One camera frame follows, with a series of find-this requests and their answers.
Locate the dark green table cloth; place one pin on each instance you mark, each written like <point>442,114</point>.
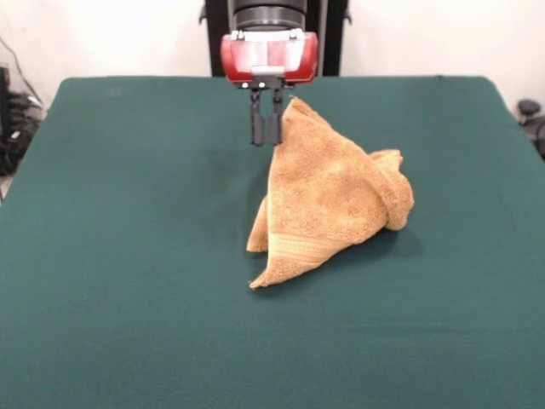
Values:
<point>127,277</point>

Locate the tan terry towel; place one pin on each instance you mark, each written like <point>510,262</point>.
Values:
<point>332,200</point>

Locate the grey chair base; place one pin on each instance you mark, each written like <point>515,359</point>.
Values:
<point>528,108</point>

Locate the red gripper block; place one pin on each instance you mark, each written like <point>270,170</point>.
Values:
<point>268,57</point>

